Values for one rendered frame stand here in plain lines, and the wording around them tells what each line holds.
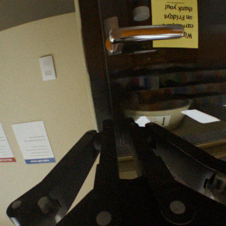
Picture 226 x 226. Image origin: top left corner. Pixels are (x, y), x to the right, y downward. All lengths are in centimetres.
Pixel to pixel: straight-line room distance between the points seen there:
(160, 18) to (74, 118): 60
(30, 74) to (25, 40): 17
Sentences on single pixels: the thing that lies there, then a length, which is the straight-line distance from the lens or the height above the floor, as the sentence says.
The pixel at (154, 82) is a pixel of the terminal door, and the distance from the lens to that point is 21.
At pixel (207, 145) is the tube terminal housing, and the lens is 33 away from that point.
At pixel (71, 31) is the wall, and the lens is 70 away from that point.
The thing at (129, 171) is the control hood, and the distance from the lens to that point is 25.
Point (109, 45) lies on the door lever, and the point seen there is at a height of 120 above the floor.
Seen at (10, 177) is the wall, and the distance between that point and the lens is 116.
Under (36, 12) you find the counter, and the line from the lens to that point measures 68.
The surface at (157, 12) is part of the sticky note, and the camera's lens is 23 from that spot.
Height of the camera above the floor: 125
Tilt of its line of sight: 16 degrees up
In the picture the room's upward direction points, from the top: 173 degrees clockwise
